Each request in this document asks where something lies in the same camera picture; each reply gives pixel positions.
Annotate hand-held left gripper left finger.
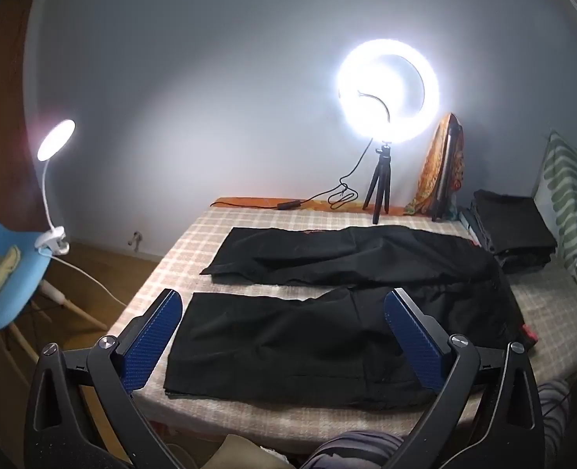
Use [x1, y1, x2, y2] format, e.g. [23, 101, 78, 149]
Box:
[25, 289, 184, 469]

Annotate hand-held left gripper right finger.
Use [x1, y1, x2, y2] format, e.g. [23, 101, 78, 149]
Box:
[383, 288, 545, 469]

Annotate black pants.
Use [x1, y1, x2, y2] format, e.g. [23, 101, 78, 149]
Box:
[164, 225, 538, 412]

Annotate beige checked blanket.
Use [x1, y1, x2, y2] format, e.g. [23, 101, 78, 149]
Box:
[107, 202, 577, 455]

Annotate person's striped trousers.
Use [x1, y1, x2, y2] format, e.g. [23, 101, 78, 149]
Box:
[308, 380, 571, 469]

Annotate blue chair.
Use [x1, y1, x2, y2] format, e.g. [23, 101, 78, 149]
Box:
[0, 190, 108, 387]

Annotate stack of folded dark clothes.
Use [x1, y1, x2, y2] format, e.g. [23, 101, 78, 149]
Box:
[466, 190, 559, 274]

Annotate folded metal tripod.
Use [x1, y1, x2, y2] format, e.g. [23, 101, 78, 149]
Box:
[432, 124, 464, 222]

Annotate orange bed sheet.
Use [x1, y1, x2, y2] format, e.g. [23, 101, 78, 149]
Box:
[210, 197, 416, 213]

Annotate small black tripod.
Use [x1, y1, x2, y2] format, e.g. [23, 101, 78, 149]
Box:
[363, 141, 394, 226]

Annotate orange patterned cloth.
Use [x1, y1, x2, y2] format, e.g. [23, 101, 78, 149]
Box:
[404, 112, 465, 217]

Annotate green striped white pillow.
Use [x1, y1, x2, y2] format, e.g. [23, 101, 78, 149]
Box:
[532, 132, 577, 274]

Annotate white clip lamp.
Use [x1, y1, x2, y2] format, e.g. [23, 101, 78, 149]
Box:
[34, 118, 77, 256]

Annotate brown wooden door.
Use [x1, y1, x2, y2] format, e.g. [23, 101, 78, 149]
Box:
[0, 0, 45, 235]

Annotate white lamp cable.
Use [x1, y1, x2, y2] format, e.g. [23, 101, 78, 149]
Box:
[49, 254, 138, 310]

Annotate black ring light cable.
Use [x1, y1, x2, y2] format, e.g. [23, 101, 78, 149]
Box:
[269, 137, 372, 212]

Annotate white ring light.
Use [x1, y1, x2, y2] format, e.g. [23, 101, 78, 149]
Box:
[334, 36, 440, 140]

